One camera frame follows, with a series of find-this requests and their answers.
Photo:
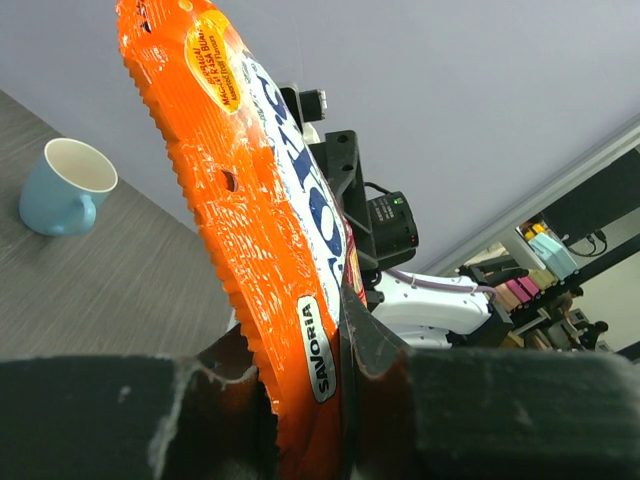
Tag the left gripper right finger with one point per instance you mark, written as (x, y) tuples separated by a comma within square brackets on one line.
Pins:
[(481, 413)]

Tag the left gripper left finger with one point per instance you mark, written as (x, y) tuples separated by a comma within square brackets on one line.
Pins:
[(137, 416)]

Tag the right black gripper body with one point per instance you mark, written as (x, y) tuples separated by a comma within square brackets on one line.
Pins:
[(339, 161)]

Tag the orange Fox's fruits candy bag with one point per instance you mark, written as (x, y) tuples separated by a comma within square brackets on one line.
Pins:
[(262, 206)]

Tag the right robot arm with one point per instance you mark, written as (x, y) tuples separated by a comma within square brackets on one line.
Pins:
[(424, 311)]

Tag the light blue mug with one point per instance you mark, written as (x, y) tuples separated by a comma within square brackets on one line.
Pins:
[(65, 188)]

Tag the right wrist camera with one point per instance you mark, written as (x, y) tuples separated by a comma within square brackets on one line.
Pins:
[(313, 105)]

